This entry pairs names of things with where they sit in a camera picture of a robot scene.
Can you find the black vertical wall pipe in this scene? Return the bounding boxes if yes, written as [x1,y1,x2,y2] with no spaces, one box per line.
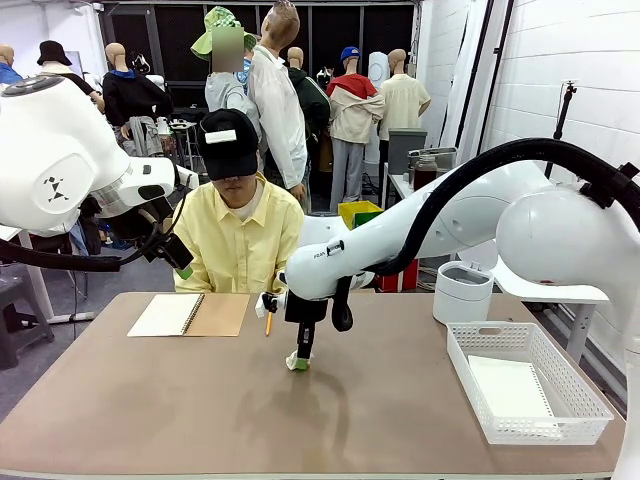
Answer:
[477,0,516,156]

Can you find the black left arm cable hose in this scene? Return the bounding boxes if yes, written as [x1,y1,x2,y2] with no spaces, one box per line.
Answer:
[0,192,195,274]

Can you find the mannequin in black sweater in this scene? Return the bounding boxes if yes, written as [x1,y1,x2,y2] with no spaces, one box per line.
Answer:
[102,42,174,156]

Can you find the mannequin with blue cap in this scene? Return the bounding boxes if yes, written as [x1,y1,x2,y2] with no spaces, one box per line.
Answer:
[325,46,385,219]

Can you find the red recycling bin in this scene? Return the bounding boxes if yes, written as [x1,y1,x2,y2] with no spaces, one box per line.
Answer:
[374,258,420,293]

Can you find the spiral notebook brown cover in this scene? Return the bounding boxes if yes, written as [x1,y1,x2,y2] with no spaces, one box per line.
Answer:
[127,293,251,338]

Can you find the brown glass jar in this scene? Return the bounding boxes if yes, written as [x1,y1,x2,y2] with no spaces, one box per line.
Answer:
[413,154,439,191]

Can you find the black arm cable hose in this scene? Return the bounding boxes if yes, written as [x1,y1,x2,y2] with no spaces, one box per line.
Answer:
[0,192,195,274]
[332,137,640,334]

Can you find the grey square bin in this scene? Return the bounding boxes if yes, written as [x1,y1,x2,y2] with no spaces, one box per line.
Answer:
[387,128,429,176]

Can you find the white tower fan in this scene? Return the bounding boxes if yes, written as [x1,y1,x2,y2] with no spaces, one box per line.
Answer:
[364,51,391,176]

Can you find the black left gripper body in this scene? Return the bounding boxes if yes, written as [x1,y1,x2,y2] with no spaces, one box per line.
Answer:
[141,230,195,272]

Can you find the white desk with legs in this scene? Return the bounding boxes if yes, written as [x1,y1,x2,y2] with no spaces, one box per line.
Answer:
[0,224,96,325]

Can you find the person in yellow shirt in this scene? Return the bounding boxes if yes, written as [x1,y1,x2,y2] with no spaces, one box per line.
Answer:
[172,108,305,294]

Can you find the tall mannequin in white shirt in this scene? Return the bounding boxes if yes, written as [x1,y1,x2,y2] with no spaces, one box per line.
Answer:
[248,0,309,201]

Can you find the white paper sheet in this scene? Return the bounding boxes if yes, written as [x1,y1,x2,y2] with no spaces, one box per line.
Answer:
[467,353,561,439]

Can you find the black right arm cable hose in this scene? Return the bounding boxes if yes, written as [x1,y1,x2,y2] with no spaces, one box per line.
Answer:
[332,137,640,334]

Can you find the black camera tripod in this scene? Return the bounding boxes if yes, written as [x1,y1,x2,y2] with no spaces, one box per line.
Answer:
[544,79,579,176]

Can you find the mannequin with black bucket hat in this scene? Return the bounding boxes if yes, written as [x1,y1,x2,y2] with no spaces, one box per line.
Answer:
[37,40,106,114]

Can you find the silver metal tray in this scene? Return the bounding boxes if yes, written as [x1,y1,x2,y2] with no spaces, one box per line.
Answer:
[407,146,459,174]

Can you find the white round trash can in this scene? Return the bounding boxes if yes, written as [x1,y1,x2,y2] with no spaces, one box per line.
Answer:
[432,259,496,326]

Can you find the white side table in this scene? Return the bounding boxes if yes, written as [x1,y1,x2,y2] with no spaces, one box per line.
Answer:
[492,259,611,364]

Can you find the white perforated plastic basket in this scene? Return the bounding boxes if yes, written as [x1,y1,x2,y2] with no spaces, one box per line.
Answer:
[446,321,615,446]

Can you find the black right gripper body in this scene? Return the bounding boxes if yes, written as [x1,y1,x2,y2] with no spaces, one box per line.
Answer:
[283,292,332,326]

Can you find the black baseball cap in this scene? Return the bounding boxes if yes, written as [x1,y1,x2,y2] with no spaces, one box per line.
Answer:
[196,108,260,180]

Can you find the small white background table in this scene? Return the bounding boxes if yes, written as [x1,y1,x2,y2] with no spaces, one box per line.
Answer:
[387,172,417,202]

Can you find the yellow recycling bin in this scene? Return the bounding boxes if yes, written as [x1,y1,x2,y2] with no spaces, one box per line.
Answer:
[337,200,385,229]

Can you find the mannequin in dark green jacket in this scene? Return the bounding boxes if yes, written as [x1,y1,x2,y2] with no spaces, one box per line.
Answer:
[287,46,331,166]

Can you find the mannequin in blue shirt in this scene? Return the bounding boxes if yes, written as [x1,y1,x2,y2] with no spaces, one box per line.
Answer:
[0,44,24,86]

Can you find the mannequin with green gingham hat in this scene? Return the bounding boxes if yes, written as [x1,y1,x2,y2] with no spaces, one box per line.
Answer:
[190,5,264,166]

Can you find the mannequin in cream shirt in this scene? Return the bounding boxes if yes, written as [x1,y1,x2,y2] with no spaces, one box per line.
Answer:
[378,48,432,171]

